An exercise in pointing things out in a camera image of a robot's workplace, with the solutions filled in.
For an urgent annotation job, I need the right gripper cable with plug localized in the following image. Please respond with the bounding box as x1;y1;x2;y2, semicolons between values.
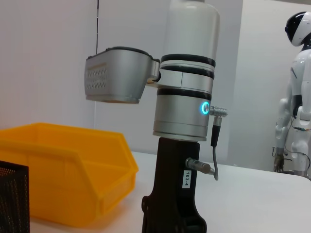
185;105;230;182

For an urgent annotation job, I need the black mesh pen holder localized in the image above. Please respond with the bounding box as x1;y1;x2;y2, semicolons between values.
0;160;30;233

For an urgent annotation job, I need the yellow plastic bin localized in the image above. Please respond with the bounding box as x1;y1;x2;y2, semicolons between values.
0;122;139;229

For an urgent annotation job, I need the white humanoid robot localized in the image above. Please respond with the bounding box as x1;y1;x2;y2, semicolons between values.
272;11;311;181

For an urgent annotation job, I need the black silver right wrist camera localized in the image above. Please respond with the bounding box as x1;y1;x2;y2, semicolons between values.
85;46;161;104

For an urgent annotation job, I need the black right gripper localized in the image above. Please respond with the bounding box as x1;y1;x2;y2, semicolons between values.
142;137;209;233

